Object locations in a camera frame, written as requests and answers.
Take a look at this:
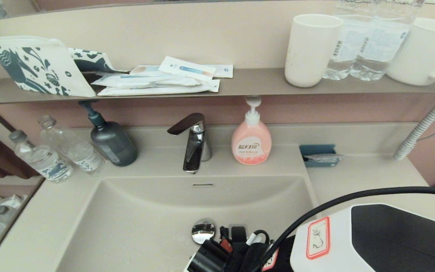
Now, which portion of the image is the chrome faucet lever handle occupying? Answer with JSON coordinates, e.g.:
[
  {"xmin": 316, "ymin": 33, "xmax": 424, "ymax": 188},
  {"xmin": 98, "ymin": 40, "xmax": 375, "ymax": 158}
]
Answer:
[{"xmin": 167, "ymin": 113, "xmax": 205, "ymax": 136}]

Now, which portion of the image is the beige sink basin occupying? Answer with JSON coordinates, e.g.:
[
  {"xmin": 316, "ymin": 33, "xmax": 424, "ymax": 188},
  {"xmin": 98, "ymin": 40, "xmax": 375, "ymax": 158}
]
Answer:
[{"xmin": 53, "ymin": 174, "xmax": 318, "ymax": 272}]

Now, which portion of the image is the chrome faucet body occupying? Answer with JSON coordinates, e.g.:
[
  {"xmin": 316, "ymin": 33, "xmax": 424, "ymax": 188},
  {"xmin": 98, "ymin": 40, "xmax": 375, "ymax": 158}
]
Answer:
[{"xmin": 182, "ymin": 121, "xmax": 212, "ymax": 174}]

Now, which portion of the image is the chrome drain stopper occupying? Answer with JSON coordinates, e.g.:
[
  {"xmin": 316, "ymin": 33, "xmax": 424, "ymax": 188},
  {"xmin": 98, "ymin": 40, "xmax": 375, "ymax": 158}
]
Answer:
[{"xmin": 191, "ymin": 218, "xmax": 216, "ymax": 244}]

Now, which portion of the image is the pink hand soap pump bottle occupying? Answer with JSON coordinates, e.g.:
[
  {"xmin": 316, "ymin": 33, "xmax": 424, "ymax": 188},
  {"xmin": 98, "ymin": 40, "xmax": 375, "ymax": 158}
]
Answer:
[{"xmin": 231, "ymin": 96, "xmax": 272, "ymax": 165}]

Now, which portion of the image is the dark grey pump bottle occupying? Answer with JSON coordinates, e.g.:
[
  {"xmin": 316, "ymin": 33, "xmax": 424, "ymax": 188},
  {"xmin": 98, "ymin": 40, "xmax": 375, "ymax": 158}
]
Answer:
[{"xmin": 79, "ymin": 100, "xmax": 139, "ymax": 167}]

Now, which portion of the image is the silver foil sachet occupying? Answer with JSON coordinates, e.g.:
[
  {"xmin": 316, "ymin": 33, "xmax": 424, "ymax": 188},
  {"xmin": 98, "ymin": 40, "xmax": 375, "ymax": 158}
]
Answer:
[{"xmin": 304, "ymin": 154, "xmax": 345, "ymax": 164}]

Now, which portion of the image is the blue soap tray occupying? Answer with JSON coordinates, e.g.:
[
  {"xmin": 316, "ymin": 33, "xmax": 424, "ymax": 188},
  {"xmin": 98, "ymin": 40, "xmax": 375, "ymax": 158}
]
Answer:
[{"xmin": 299, "ymin": 144, "xmax": 341, "ymax": 168}]

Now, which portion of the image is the clear uncapped water bottle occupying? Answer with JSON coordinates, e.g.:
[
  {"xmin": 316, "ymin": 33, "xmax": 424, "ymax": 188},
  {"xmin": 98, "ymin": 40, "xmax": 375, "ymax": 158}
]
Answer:
[{"xmin": 38, "ymin": 115, "xmax": 106, "ymax": 177}]

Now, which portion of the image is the long white sachet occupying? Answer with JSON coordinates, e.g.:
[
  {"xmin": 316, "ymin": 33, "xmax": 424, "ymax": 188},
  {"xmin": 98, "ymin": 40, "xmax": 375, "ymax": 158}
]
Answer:
[
  {"xmin": 91, "ymin": 73, "xmax": 203, "ymax": 88},
  {"xmin": 97, "ymin": 79, "xmax": 221, "ymax": 96}
]

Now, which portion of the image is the small white sachet blue logo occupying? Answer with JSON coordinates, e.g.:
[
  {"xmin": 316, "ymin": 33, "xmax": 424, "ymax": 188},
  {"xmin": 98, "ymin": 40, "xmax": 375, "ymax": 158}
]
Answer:
[{"xmin": 204, "ymin": 64, "xmax": 234, "ymax": 79}]

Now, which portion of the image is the white toothbrush print sachet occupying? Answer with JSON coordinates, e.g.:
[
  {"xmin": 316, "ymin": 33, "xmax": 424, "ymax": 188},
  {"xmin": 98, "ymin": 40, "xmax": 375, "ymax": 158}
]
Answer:
[{"xmin": 158, "ymin": 56, "xmax": 216, "ymax": 83}]

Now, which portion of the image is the capped water bottle deer label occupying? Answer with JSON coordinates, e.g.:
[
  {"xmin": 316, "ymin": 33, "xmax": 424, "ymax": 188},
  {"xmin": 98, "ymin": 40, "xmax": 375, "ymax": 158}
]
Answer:
[{"xmin": 9, "ymin": 130, "xmax": 73, "ymax": 183}]

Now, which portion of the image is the white sachet orange print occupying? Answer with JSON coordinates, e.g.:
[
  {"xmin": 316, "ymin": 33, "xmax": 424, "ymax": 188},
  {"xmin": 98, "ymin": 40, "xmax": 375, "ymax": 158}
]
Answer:
[{"xmin": 130, "ymin": 65, "xmax": 164, "ymax": 77}]

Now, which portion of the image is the white plastic tumbler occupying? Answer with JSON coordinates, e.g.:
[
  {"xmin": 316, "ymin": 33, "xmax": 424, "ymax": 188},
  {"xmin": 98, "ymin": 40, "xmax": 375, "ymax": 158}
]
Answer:
[{"xmin": 284, "ymin": 14, "xmax": 343, "ymax": 88}]

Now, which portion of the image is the small white blue patterned pouch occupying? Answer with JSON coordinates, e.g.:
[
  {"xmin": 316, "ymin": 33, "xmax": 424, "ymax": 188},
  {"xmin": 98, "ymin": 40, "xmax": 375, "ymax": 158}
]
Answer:
[{"xmin": 68, "ymin": 48, "xmax": 129, "ymax": 74}]

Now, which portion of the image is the clear water bottle white label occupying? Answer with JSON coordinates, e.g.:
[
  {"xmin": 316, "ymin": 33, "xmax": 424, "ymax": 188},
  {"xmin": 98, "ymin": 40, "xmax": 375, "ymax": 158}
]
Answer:
[
  {"xmin": 322, "ymin": 0, "xmax": 373, "ymax": 80},
  {"xmin": 350, "ymin": 0, "xmax": 426, "ymax": 81}
]

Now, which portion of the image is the large white blue patterned pouch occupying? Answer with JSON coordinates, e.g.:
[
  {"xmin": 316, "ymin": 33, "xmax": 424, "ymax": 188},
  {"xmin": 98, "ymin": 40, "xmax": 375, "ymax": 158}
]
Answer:
[{"xmin": 0, "ymin": 36, "xmax": 96, "ymax": 97}]

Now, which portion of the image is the white ribbed mug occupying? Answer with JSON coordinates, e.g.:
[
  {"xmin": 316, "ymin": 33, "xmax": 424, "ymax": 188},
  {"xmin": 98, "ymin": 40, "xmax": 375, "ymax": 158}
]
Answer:
[{"xmin": 386, "ymin": 17, "xmax": 435, "ymax": 86}]

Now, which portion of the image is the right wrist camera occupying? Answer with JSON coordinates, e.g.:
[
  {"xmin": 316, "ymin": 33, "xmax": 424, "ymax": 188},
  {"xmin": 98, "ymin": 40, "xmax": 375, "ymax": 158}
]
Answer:
[{"xmin": 228, "ymin": 224, "xmax": 249, "ymax": 245}]

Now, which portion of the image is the grey wall shelf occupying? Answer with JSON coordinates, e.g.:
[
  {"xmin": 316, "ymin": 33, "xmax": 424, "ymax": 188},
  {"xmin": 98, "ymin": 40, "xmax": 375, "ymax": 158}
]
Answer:
[{"xmin": 0, "ymin": 67, "xmax": 435, "ymax": 106}]

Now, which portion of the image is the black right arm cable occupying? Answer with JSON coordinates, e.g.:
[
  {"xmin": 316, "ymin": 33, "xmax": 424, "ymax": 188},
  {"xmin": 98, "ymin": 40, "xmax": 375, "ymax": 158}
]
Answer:
[{"xmin": 251, "ymin": 186, "xmax": 435, "ymax": 272}]

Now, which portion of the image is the white corrugated hose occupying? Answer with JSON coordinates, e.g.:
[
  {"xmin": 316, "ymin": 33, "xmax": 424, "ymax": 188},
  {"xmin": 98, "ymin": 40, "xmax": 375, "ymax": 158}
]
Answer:
[{"xmin": 393, "ymin": 94, "xmax": 435, "ymax": 161}]

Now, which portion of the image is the wall mirror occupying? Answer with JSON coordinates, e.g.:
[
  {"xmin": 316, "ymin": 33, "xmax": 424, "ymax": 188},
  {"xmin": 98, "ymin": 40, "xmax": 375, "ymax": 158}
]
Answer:
[{"xmin": 0, "ymin": 0, "xmax": 435, "ymax": 24}]

